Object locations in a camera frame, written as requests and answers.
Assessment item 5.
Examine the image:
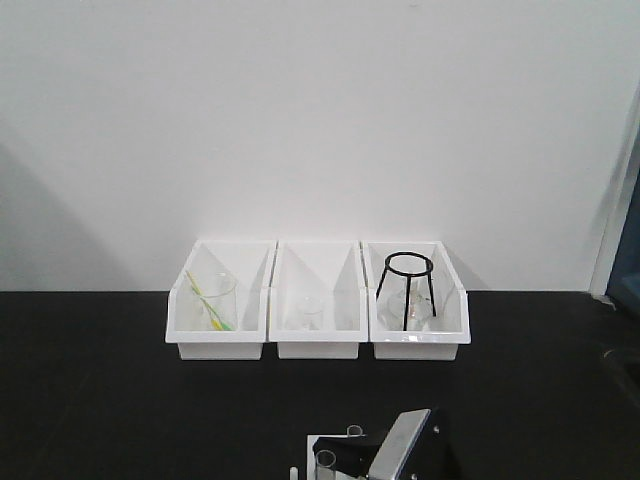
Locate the black wire tripod stand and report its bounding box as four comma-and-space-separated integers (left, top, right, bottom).
375, 251, 437, 319

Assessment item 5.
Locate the clear beaker in middle bin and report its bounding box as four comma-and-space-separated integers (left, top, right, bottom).
285, 296, 324, 330

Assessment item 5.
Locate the clear glass test tube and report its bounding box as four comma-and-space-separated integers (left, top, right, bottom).
314, 449, 336, 480
346, 424, 364, 437

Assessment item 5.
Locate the white right storage bin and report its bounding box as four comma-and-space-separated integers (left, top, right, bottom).
361, 241, 471, 361

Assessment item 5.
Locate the white left storage bin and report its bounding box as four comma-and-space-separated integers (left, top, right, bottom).
165, 240, 277, 360

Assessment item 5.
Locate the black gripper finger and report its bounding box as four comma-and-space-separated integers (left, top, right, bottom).
312, 430, 389, 479

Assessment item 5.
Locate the white middle storage bin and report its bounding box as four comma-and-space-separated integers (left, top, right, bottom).
268, 240, 368, 359

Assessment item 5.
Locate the blue pegboard drying rack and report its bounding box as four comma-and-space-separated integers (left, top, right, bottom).
606, 211, 639, 317

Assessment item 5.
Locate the white test tube rack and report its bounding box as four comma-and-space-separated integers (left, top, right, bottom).
286, 434, 348, 480

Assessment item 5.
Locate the clear flask in right bin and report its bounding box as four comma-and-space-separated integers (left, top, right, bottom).
381, 291, 433, 331

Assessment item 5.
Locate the clear glass test tube front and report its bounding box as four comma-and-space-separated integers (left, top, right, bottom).
314, 449, 336, 480

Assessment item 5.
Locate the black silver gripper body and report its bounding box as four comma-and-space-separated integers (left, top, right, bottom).
367, 408, 465, 479

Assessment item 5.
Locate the white storage bin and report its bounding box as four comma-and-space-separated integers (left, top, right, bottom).
268, 240, 368, 359
361, 241, 471, 361
165, 240, 277, 360

